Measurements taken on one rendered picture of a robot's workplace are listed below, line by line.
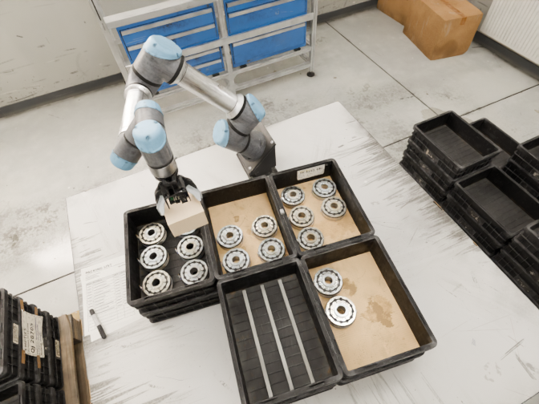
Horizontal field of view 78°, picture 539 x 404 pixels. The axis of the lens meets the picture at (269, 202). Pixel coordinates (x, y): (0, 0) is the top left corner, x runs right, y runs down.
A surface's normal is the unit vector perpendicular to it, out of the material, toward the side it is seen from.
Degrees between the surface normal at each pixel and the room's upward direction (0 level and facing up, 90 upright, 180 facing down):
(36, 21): 90
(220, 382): 0
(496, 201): 0
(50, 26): 90
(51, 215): 0
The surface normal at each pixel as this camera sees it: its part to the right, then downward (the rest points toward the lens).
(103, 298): -0.05, -0.58
